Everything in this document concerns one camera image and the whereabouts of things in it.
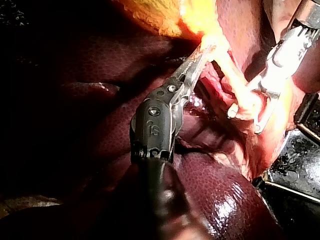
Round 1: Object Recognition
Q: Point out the dark red liver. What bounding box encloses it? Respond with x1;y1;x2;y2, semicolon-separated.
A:
0;32;283;240

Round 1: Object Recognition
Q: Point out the right arm instrument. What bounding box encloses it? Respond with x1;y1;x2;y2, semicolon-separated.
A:
259;0;320;94

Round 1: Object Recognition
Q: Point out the thin tube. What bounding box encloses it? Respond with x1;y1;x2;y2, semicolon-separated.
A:
211;49;261;118

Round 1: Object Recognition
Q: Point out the gallbladder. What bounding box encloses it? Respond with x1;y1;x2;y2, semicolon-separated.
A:
117;0;226;51

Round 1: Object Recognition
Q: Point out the pale fatty tissue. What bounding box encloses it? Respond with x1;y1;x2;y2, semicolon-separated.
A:
215;0;300;83
246;74;320;181

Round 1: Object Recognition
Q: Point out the left arm instrument jaw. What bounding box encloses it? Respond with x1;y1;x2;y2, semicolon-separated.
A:
183;46;216;94
170;44;209;85

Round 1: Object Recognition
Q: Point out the white clip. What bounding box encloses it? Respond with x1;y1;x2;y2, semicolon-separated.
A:
226;102;242;120

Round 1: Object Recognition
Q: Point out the left arm instrument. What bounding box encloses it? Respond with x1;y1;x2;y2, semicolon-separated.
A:
129;83;186;164

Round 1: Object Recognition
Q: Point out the black metal frame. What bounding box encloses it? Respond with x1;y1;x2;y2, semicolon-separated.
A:
252;92;320;240

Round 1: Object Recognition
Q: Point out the right arm instrument jaw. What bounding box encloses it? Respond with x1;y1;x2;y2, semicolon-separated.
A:
253;92;281;135
246;77;266;93

